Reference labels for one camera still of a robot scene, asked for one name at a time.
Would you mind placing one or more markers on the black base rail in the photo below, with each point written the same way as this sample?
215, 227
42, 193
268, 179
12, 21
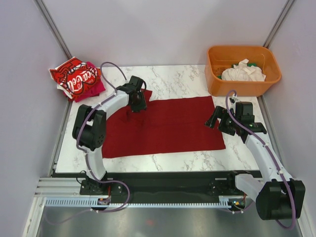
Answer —
164, 186

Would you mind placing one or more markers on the red coca cola t shirt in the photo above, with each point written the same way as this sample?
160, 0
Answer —
68, 84

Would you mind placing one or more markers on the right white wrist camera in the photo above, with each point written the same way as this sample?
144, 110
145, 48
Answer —
233, 99

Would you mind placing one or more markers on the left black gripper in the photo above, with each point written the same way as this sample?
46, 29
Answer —
142, 106

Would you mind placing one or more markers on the right aluminium corner post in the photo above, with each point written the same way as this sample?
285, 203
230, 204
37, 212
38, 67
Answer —
278, 23

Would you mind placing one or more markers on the aluminium corner post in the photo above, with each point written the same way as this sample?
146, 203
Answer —
53, 27
278, 23

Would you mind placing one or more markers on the orange plastic bin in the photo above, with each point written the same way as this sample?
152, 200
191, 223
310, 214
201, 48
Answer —
222, 57

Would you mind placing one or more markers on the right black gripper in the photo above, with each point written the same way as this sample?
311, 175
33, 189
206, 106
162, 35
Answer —
218, 112

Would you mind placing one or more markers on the green cloth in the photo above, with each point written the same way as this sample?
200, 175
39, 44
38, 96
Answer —
248, 64

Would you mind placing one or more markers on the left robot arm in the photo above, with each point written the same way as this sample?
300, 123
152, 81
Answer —
90, 126

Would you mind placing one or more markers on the pink folded t shirt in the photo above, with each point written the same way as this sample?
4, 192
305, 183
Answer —
93, 90

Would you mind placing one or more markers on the dark red t shirt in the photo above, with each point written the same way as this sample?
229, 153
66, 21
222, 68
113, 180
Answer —
166, 126

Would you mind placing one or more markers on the white slotted cable duct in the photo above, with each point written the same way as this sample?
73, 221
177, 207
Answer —
94, 202

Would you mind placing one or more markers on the red white patterned t shirt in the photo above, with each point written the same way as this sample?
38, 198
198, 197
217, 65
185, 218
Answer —
59, 74

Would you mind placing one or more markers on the left aluminium corner post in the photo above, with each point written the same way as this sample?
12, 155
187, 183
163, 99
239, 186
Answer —
53, 27

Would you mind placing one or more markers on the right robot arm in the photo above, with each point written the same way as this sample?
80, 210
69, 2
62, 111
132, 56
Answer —
279, 196

